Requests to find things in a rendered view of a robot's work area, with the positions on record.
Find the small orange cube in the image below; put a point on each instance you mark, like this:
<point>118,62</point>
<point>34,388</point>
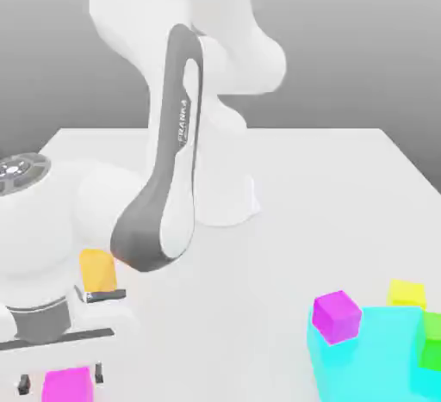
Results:
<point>98,269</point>

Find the large cyan box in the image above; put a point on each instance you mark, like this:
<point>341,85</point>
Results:
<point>368,364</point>

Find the small green cube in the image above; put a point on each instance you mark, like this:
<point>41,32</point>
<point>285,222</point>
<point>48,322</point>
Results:
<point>432,343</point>

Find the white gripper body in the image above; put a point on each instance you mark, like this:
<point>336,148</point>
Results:
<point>51,353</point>

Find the small yellow cube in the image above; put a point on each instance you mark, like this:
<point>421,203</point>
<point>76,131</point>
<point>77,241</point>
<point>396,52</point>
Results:
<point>406,293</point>

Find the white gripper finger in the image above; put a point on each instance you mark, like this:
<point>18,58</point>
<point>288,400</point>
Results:
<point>99,373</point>
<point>24,383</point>

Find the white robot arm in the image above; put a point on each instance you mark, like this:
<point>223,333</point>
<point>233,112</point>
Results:
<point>124,13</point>

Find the small purple cube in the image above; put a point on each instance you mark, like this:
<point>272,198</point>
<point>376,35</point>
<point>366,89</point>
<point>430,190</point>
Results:
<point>336,317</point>

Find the small magenta cube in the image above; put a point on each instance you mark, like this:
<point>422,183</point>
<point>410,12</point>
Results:
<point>68,386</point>

